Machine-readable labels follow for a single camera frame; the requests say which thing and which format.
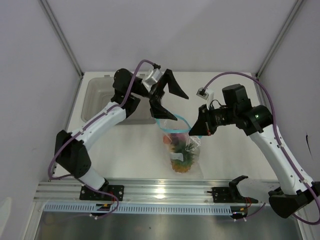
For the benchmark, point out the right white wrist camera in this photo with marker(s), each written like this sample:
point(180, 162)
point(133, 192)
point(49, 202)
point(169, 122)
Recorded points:
point(206, 94)

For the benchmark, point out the slotted white cable duct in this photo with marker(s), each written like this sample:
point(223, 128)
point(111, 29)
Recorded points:
point(130, 208)

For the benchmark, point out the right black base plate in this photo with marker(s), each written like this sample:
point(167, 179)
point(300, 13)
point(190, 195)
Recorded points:
point(222, 194)

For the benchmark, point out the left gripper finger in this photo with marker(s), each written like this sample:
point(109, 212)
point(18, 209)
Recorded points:
point(168, 79)
point(158, 111)

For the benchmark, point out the clear zip top bag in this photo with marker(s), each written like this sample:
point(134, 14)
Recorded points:
point(168, 127)

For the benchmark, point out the purple red onion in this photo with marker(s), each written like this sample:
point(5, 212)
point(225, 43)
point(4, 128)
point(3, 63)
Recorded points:
point(177, 138)

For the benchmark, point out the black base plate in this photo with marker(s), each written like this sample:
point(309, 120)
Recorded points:
point(222, 194)
point(89, 195)

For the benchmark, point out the clear grey plastic bin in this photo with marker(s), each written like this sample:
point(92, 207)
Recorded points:
point(99, 93)

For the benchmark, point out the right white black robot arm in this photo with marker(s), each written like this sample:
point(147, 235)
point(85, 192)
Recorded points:
point(295, 188)

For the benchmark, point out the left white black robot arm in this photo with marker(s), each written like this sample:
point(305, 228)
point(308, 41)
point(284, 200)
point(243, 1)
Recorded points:
point(71, 148)

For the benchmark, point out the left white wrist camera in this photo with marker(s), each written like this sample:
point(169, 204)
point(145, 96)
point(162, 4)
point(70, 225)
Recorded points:
point(151, 78)

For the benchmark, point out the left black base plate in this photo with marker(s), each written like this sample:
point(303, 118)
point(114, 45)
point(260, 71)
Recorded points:
point(89, 195)

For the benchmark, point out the orange toy pineapple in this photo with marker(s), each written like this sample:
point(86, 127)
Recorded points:
point(184, 156)

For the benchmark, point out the right aluminium frame post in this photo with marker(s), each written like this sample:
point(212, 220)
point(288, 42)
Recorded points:
point(283, 31)

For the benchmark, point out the left aluminium frame post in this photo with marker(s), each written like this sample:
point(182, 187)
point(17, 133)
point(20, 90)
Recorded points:
point(52, 19)

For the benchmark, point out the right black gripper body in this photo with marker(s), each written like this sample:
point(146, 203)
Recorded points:
point(221, 117)

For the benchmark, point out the small orange pumpkin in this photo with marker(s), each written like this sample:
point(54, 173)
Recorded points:
point(166, 140)

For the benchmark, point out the aluminium mounting rail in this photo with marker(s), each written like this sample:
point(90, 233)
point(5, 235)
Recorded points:
point(136, 191)

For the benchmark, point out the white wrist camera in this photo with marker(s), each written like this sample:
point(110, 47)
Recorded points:
point(206, 94)
point(151, 78)

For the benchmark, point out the aluminium frame post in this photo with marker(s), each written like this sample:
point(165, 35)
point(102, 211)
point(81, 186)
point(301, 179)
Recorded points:
point(283, 31)
point(52, 19)

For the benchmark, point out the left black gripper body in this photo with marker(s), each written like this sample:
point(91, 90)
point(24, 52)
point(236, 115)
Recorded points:
point(157, 89)

